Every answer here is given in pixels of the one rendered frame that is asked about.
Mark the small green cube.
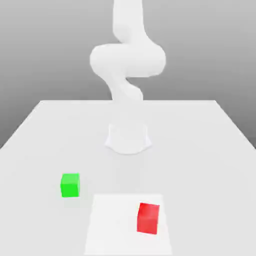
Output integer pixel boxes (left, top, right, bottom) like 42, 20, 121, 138
60, 172, 81, 198

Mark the small red cube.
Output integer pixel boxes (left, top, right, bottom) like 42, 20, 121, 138
136, 202, 161, 235

